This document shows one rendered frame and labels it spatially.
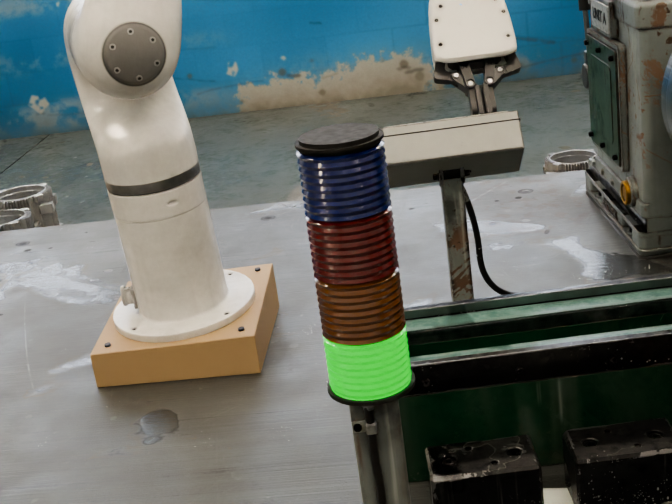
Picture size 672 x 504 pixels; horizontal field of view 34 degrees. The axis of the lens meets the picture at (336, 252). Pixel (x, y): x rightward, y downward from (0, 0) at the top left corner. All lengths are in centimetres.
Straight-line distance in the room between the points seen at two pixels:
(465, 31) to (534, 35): 529
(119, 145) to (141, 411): 32
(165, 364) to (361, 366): 66
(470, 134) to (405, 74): 536
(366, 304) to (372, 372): 5
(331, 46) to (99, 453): 549
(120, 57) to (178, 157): 16
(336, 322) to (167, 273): 65
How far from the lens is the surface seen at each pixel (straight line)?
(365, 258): 72
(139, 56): 124
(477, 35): 135
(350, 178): 70
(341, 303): 73
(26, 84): 705
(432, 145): 127
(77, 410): 137
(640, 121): 155
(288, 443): 120
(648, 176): 156
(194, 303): 139
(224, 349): 136
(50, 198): 344
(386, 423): 79
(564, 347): 106
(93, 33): 125
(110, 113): 138
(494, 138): 128
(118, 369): 140
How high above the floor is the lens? 139
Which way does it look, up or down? 20 degrees down
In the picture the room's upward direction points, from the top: 8 degrees counter-clockwise
